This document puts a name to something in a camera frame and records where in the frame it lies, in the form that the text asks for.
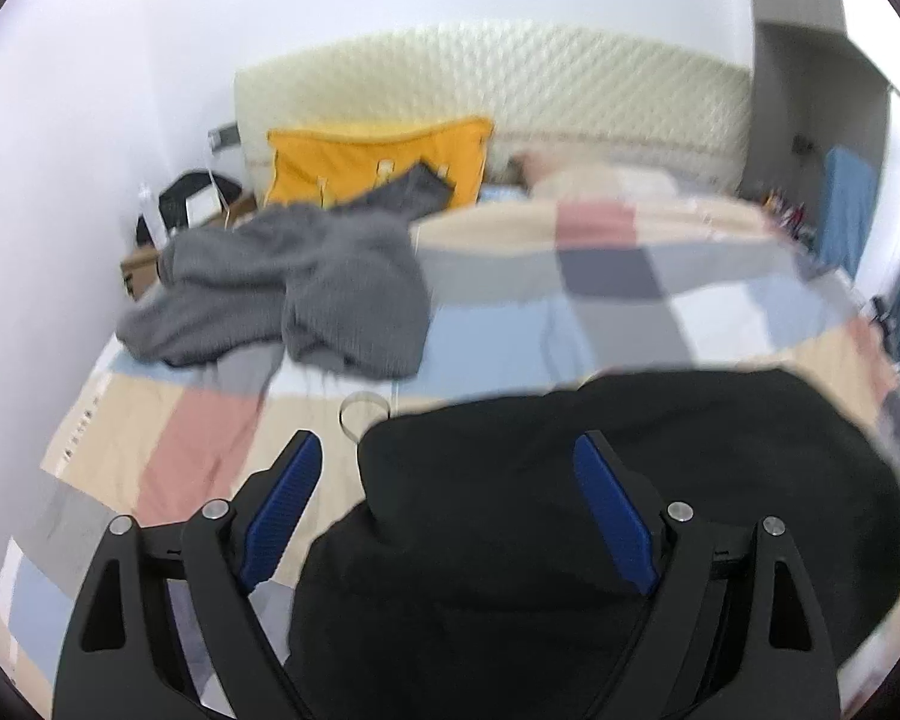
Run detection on black padded jacket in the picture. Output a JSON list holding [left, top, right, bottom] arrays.
[[284, 365, 900, 720]]

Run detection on clear plastic hanger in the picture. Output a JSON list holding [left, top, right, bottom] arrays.
[[338, 390, 391, 444]]

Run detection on wooden nightstand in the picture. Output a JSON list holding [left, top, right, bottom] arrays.
[[119, 193, 258, 301]]

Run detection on patchwork plaid duvet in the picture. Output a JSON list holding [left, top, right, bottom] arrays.
[[0, 195, 900, 713]]

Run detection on bottles on side shelf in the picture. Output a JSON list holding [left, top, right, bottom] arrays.
[[761, 188, 806, 241]]

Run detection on grey fleece garment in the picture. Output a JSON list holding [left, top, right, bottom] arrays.
[[116, 163, 453, 379]]

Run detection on black bag on nightstand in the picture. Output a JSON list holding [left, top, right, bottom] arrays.
[[134, 169, 245, 249]]

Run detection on blue towel covered board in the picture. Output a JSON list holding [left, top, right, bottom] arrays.
[[814, 145, 877, 278]]

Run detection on pink pillow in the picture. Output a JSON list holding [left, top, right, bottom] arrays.
[[512, 151, 678, 200]]

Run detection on yellow pillow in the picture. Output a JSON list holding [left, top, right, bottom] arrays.
[[265, 115, 494, 208]]

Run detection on grey wardrobe cabinet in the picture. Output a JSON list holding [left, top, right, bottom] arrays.
[[741, 0, 888, 205]]

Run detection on cream quilted headboard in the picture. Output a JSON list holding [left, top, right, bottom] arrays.
[[233, 21, 751, 192]]

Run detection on wall socket panel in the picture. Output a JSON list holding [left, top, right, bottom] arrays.
[[208, 122, 242, 154]]

